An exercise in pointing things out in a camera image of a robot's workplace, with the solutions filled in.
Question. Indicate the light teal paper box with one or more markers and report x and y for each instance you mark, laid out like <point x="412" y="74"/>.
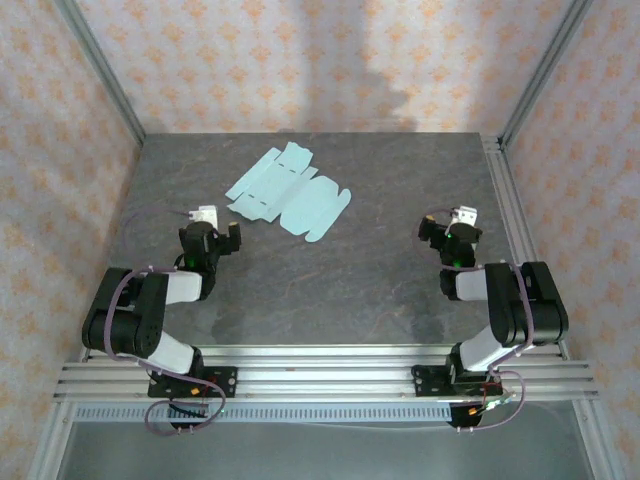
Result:
<point x="280" y="190"/>

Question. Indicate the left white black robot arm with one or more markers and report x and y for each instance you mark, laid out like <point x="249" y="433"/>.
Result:
<point x="130" y="320"/>

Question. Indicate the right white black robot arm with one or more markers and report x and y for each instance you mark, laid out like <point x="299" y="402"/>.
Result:
<point x="525" y="310"/>

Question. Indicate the green circuit board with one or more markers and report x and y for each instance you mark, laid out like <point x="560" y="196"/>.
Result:
<point x="492" y="404"/>

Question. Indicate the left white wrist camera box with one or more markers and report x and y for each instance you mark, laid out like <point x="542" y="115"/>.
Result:
<point x="206" y="214"/>

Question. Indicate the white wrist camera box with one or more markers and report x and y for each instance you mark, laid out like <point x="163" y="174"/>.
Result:
<point x="467" y="215"/>
<point x="206" y="214"/>

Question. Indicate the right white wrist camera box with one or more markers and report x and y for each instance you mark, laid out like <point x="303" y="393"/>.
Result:
<point x="467" y="215"/>

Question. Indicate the aluminium table side rail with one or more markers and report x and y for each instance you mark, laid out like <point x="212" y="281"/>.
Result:
<point x="506" y="190"/>

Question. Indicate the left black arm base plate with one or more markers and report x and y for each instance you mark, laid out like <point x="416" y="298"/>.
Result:
<point x="225" y="375"/>

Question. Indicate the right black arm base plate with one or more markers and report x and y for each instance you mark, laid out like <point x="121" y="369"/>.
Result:
<point x="425" y="375"/>

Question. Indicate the aluminium mounting rail beam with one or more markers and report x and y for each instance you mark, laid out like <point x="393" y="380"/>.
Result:
<point x="325" y="375"/>

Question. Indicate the aluminium frame post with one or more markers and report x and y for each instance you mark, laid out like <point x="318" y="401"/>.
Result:
<point x="547" y="65"/>
<point x="100" y="65"/>

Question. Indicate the aluminium frame leg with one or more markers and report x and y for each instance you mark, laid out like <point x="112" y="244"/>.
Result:
<point x="52" y="440"/>
<point x="592" y="440"/>

